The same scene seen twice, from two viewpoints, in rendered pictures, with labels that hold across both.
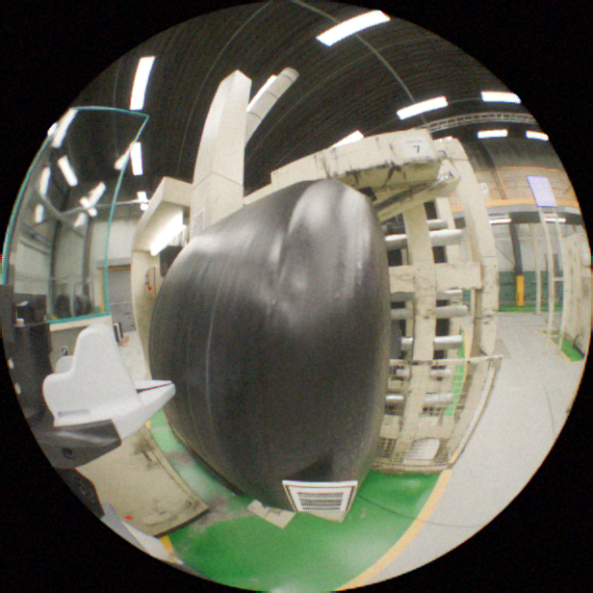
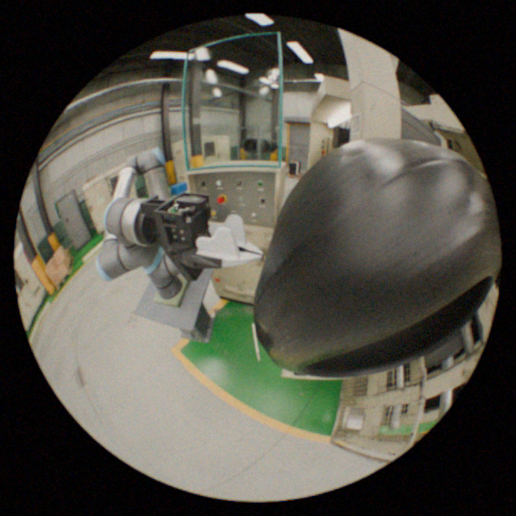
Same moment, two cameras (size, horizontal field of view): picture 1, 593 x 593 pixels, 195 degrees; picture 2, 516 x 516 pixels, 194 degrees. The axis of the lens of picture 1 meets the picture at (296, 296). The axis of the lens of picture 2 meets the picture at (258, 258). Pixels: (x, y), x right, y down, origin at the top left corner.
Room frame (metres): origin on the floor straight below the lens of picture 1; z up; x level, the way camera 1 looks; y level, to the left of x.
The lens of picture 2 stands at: (0.04, -0.06, 1.38)
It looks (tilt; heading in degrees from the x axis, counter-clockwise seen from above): 42 degrees down; 73
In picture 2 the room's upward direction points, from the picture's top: straight up
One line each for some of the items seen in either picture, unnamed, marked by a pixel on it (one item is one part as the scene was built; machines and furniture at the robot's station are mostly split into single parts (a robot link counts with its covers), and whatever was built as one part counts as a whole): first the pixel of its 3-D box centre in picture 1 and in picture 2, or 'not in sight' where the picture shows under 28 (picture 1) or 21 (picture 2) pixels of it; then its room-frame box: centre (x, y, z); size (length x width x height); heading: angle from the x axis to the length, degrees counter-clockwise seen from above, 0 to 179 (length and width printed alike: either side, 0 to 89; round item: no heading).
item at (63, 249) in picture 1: (63, 187); (226, 89); (0.14, 0.78, 1.75); 0.55 x 0.02 x 0.95; 149
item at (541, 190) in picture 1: (542, 191); not in sight; (0.34, -3.98, 2.60); 0.60 x 0.05 x 0.55; 38
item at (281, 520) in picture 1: (275, 503); not in sight; (0.49, 0.23, 0.02); 0.27 x 0.27 x 0.04; 59
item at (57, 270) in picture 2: not in sight; (59, 263); (-5.08, 2.47, 0.37); 1.23 x 0.84 x 0.74; 128
